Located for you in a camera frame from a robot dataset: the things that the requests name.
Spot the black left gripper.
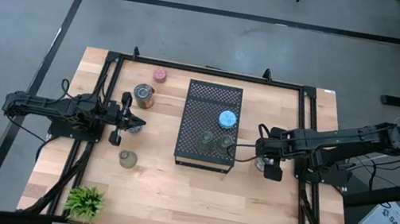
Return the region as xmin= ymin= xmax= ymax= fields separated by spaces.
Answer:
xmin=100 ymin=88 xmax=152 ymax=151

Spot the black aluminium table frame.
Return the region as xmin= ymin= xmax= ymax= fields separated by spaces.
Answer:
xmin=15 ymin=31 xmax=378 ymax=224

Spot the orange label candle jar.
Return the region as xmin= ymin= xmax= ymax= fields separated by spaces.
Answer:
xmin=130 ymin=82 xmax=158 ymax=112

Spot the black perforated metal shelf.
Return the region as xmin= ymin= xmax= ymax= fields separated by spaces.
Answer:
xmin=171 ymin=78 xmax=247 ymax=176

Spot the blue patterned candle tin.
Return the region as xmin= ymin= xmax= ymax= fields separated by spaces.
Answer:
xmin=216 ymin=109 xmax=240 ymax=132

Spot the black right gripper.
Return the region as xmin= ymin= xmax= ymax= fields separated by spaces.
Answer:
xmin=228 ymin=120 xmax=291 ymax=183

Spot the pink patterned candle tin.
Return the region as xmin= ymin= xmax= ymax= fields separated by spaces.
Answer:
xmin=151 ymin=66 xmax=169 ymax=85

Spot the green plant in white pot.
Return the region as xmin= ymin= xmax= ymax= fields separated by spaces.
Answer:
xmin=62 ymin=182 xmax=107 ymax=224

